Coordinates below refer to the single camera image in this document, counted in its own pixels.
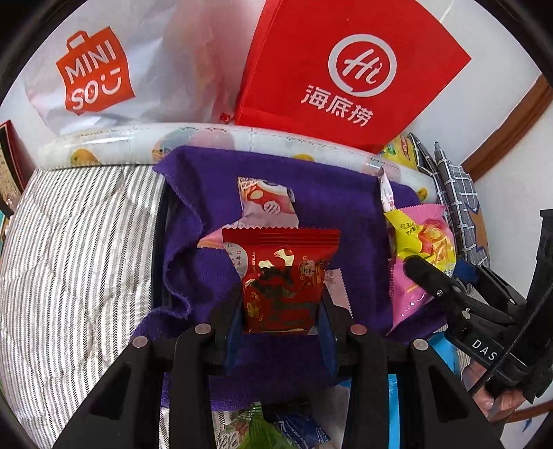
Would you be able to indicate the rolled fruit print mat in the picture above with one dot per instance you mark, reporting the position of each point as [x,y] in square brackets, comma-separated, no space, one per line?
[129,142]

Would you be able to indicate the red gold snack packet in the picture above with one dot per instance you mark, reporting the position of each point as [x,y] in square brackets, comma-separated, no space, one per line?
[281,280]

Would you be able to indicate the person's right hand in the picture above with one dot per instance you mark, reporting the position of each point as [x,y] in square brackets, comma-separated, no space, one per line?
[501,401]

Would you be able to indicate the pink cartoon snack packet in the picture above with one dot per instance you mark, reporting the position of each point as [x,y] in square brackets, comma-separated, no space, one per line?
[268,207]

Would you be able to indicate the wooden frame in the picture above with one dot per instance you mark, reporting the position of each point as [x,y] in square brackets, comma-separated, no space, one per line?
[518,125]

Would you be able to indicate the white shopping bag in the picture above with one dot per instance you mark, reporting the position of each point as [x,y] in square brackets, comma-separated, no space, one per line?
[173,64]

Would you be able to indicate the dark red box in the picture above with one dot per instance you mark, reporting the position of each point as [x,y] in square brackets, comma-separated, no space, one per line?
[11,164]

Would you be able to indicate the yellow chip bag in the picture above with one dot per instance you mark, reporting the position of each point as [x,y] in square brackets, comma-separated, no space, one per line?
[401,151]

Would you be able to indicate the dark blue snack packet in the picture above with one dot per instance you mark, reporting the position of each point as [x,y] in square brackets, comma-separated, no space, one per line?
[302,431]

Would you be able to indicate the striped mattress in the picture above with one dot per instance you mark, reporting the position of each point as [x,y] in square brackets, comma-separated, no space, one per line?
[86,259]

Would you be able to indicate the green snack packet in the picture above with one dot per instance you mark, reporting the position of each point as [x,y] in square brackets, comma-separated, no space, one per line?
[259,436]

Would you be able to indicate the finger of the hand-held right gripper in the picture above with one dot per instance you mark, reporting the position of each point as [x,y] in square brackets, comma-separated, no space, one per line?
[432,276]
[488,285]

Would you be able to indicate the long white pink snack packet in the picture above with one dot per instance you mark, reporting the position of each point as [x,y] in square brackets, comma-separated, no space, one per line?
[386,194]

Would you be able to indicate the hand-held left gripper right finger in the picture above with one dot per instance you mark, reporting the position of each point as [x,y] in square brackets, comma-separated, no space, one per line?
[330,345]

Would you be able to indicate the red paper bag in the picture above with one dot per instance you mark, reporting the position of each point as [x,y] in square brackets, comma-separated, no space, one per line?
[293,52]

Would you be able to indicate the light blue snack packet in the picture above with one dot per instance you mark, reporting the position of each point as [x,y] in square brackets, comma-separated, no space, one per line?
[393,414]

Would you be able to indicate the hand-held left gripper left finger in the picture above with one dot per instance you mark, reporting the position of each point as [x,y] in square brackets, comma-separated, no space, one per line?
[235,341]

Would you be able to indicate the purple towel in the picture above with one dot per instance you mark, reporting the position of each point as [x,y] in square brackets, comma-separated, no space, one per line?
[337,207]

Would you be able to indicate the pink yellow snack packet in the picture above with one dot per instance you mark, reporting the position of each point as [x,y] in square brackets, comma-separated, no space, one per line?
[414,233]

